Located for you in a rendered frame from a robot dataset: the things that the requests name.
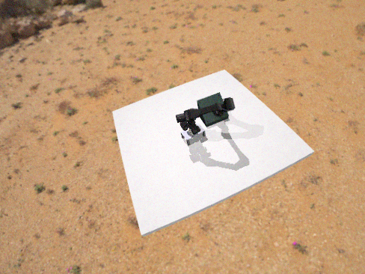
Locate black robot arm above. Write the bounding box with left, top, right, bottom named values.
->
left=176, top=97, right=236, bottom=131

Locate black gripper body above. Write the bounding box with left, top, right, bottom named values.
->
left=189, top=121, right=200, bottom=135

